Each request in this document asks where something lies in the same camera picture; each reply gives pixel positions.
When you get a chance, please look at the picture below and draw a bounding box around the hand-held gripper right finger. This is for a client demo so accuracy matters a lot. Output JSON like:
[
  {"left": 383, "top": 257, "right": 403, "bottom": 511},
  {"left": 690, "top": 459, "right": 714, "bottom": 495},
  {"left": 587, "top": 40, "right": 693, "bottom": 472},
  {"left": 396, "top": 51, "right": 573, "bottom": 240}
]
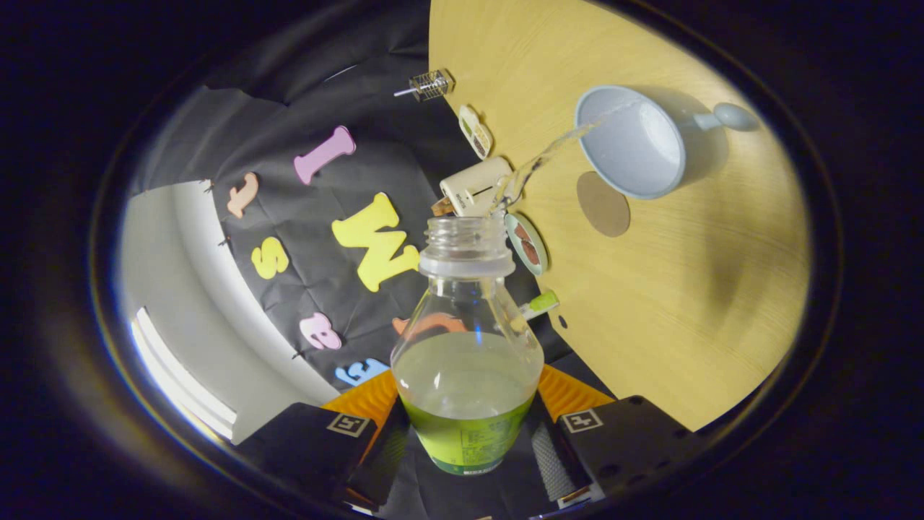
[{"left": 531, "top": 363, "right": 705, "bottom": 510}]

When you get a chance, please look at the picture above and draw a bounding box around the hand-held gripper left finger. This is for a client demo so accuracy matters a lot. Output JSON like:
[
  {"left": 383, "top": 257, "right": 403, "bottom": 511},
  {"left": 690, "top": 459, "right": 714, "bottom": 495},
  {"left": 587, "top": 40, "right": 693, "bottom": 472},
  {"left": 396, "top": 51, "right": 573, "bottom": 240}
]
[{"left": 235, "top": 370, "right": 412, "bottom": 510}]

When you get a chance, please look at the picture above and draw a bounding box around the clear juice bottle green label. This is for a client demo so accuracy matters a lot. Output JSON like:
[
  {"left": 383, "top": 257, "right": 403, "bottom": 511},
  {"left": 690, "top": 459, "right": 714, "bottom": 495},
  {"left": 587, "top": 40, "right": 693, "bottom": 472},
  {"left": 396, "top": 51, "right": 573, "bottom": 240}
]
[{"left": 390, "top": 215, "right": 546, "bottom": 476}]

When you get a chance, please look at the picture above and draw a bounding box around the round brown coaster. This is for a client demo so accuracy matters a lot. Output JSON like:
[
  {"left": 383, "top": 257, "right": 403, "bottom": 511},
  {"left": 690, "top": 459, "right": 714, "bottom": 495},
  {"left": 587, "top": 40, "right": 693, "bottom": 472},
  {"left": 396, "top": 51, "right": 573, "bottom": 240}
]
[{"left": 576, "top": 170, "right": 631, "bottom": 238}]

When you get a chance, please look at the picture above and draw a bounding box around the light blue cup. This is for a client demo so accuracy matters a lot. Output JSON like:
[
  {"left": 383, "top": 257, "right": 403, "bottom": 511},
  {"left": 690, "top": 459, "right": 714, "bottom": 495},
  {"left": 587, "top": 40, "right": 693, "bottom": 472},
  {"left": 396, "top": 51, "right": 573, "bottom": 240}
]
[{"left": 575, "top": 85, "right": 760, "bottom": 200}]

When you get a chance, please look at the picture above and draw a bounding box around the slim white green bottle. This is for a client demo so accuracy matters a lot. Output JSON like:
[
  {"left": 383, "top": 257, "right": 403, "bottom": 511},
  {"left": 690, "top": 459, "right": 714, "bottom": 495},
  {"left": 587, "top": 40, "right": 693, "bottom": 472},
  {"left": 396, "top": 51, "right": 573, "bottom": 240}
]
[{"left": 518, "top": 290, "right": 561, "bottom": 321}]

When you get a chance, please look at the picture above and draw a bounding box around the pale green plate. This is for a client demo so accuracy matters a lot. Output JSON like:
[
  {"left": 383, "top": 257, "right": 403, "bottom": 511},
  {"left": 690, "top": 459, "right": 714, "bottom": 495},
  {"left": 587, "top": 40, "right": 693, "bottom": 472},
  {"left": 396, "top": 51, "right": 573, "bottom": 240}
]
[{"left": 504, "top": 212, "right": 549, "bottom": 277}]

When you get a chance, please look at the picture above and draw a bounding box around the wooden table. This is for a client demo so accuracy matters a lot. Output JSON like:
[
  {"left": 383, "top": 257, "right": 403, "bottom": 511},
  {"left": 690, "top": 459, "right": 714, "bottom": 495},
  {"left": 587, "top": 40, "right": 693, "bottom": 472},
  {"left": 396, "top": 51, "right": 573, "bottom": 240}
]
[{"left": 428, "top": 0, "right": 813, "bottom": 433}]

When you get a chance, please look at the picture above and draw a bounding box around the black backdrop cloth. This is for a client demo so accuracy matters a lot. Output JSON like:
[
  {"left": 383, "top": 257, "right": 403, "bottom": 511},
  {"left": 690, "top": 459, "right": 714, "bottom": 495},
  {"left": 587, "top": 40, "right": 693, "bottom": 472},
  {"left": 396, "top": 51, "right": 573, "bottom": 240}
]
[{"left": 134, "top": 0, "right": 614, "bottom": 520}]

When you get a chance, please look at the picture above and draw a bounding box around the white toaster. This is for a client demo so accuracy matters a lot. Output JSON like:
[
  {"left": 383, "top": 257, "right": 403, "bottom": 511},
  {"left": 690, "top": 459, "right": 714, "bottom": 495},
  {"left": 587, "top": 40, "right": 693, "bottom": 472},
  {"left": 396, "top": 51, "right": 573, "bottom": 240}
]
[{"left": 440, "top": 156, "right": 515, "bottom": 217}]

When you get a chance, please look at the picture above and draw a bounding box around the white divided snack tray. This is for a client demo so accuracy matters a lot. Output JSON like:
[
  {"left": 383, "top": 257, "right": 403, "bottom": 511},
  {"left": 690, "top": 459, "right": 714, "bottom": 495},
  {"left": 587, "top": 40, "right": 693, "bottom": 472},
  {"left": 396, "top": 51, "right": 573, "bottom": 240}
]
[{"left": 458, "top": 105, "right": 493, "bottom": 160}]

